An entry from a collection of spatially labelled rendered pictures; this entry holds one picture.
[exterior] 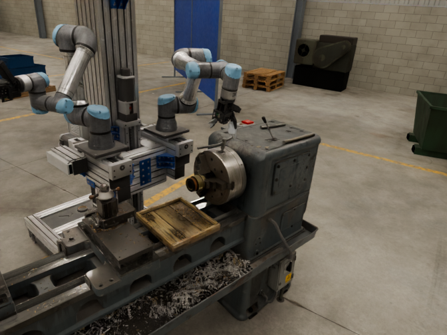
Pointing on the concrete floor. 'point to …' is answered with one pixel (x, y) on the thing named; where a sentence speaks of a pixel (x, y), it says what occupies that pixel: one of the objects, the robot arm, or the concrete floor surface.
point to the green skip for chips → (430, 125)
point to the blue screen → (199, 36)
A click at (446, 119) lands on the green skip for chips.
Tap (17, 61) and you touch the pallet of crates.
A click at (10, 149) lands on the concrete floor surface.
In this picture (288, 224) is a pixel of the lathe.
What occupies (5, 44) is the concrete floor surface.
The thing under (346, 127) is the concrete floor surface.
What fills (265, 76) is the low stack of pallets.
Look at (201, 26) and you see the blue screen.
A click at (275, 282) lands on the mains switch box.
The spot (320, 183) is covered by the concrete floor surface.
